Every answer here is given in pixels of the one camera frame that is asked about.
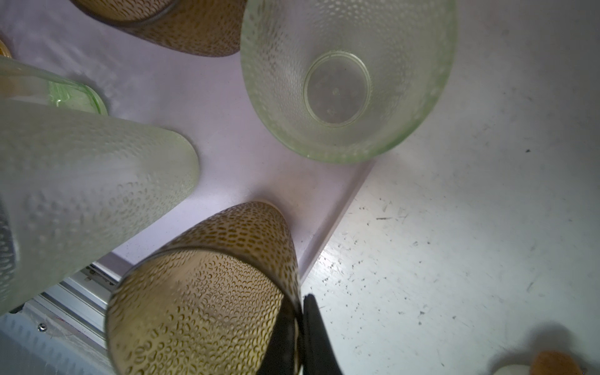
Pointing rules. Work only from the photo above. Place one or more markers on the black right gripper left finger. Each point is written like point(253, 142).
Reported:
point(281, 356)

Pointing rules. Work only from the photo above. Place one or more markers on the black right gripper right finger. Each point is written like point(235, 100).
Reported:
point(318, 354)

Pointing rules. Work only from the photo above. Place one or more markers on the brown tall glass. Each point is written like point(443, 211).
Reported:
point(207, 301)

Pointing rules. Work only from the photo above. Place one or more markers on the lilac plastic tray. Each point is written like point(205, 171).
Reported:
point(205, 100)

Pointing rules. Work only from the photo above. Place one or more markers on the pale green frosted glass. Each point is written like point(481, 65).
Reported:
point(75, 186)

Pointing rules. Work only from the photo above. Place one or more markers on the pale green short glass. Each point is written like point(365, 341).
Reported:
point(345, 81)

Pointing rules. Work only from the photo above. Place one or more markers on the olive amber glass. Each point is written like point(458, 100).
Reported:
point(196, 27)

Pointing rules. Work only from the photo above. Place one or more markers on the small green glass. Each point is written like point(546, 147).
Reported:
point(29, 84)

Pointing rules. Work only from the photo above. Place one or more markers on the yellow glass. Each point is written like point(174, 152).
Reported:
point(4, 51)

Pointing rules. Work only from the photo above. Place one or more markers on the brown white bear toy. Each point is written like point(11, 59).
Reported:
point(545, 363)

